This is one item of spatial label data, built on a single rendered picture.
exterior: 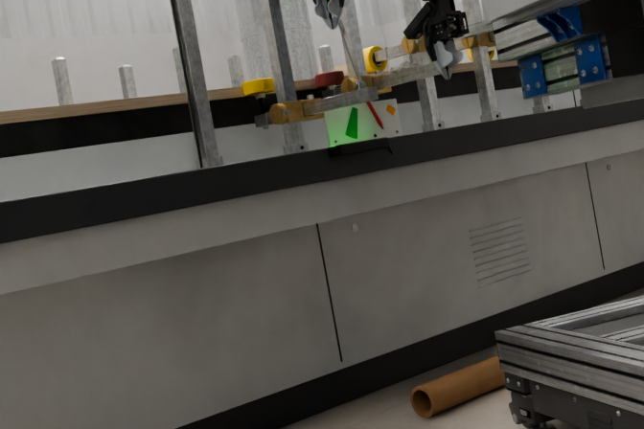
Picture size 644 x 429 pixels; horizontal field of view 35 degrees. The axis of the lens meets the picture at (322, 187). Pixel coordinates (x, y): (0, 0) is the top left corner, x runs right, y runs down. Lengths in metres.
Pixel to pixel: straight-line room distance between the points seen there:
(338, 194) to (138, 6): 8.95
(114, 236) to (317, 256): 0.75
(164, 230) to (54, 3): 8.63
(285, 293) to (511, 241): 0.94
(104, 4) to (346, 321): 8.63
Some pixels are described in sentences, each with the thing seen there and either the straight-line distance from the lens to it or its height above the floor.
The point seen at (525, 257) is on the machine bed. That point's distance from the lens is 3.44.
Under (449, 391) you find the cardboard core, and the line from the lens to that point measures 2.63.
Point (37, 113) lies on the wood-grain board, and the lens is 2.41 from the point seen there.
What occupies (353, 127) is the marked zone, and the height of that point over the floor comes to 0.74.
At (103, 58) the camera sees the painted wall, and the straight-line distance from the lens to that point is 11.02.
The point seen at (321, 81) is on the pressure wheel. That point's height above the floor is 0.88.
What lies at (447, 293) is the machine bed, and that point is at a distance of 3.15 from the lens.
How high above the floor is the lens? 0.66
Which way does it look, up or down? 1 degrees down
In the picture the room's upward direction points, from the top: 10 degrees counter-clockwise
